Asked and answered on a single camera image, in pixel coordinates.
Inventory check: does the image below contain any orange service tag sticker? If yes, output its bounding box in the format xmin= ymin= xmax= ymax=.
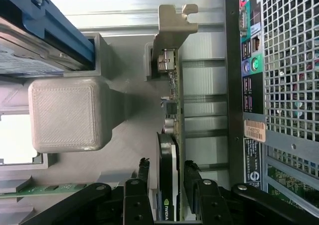
xmin=244 ymin=118 xmax=267 ymax=143

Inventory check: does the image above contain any green RAM stick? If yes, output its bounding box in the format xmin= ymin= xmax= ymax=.
xmin=0 ymin=182 xmax=88 ymax=199

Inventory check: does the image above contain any gray plastic parts rack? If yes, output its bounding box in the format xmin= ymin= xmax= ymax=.
xmin=0 ymin=32 xmax=181 ymax=225

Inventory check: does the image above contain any gray open PC case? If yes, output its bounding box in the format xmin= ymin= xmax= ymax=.
xmin=224 ymin=0 xmax=319 ymax=225

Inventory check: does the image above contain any silver CPU chip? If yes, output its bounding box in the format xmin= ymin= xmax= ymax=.
xmin=0 ymin=114 xmax=38 ymax=165

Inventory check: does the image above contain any hard disk with blue caddy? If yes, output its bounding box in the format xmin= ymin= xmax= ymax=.
xmin=0 ymin=0 xmax=97 ymax=77

